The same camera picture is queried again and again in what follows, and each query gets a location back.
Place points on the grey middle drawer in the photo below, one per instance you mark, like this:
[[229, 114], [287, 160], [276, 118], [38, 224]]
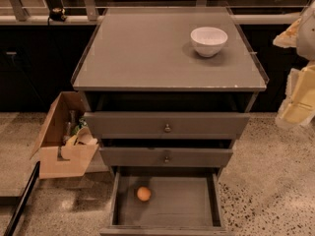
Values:
[[168, 157]]

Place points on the orange fruit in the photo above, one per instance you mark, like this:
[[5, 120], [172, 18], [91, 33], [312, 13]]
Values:
[[144, 194]]

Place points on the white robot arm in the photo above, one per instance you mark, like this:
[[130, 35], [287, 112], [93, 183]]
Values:
[[305, 43]]

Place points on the grey open bottom drawer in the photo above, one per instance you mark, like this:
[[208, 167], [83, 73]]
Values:
[[183, 203]]

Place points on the bottles and paper in box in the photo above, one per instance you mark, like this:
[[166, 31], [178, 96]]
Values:
[[77, 131]]

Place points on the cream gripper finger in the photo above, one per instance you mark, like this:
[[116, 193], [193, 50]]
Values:
[[298, 107], [288, 37]]

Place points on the white ceramic bowl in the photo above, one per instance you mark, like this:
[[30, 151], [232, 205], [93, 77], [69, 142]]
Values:
[[208, 41]]

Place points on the small black device on ledge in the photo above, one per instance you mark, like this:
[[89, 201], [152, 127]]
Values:
[[57, 14]]

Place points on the black bar on floor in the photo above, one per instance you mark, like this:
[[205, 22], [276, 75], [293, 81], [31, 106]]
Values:
[[22, 201]]

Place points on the grey drawer cabinet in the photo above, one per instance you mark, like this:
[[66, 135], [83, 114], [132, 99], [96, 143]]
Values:
[[142, 60]]

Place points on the grey top drawer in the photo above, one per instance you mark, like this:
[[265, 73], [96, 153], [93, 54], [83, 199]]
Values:
[[166, 125]]

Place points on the open cardboard box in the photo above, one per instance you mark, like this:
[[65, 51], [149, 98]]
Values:
[[57, 160]]

